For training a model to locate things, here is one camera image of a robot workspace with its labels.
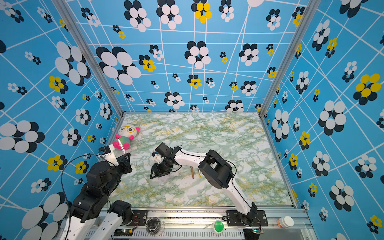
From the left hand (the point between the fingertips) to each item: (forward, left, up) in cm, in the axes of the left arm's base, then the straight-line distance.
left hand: (130, 153), depth 69 cm
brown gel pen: (+1, -29, -25) cm, 38 cm away
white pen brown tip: (+1, +2, +4) cm, 5 cm away
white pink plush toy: (+26, +16, -19) cm, 36 cm away
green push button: (-27, -41, -16) cm, 51 cm away
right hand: (-2, -7, -23) cm, 24 cm away
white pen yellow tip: (+1, -33, -25) cm, 41 cm away
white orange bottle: (-25, -71, -17) cm, 77 cm away
